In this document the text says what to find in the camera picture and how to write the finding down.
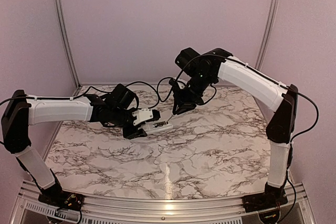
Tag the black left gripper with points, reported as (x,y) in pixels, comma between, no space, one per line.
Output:
(135,134)

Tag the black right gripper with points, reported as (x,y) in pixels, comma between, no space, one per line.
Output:
(179,99)

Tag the white remote control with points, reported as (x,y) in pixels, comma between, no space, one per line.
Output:
(157,126)

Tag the white battery cover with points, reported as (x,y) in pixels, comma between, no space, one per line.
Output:
(180,141)

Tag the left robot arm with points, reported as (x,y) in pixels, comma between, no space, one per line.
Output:
(25,110)

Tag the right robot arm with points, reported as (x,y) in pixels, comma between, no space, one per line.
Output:
(218,64)

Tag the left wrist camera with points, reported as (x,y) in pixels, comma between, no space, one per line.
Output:
(145,115)

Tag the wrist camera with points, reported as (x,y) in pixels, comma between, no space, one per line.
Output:
(145,115)
(176,84)

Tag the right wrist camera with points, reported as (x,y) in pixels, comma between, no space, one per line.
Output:
(176,84)

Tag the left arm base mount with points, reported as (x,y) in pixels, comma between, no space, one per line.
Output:
(64,200)

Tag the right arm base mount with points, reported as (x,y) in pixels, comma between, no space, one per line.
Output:
(262,201)

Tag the front aluminium rail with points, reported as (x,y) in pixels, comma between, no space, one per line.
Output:
(105,209)

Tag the right aluminium frame post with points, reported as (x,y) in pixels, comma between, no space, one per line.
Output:
(272,13)

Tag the aluminium frame post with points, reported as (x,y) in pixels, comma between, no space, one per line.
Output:
(66,43)
(272,13)

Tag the left aluminium frame post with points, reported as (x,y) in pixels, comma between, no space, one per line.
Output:
(66,43)

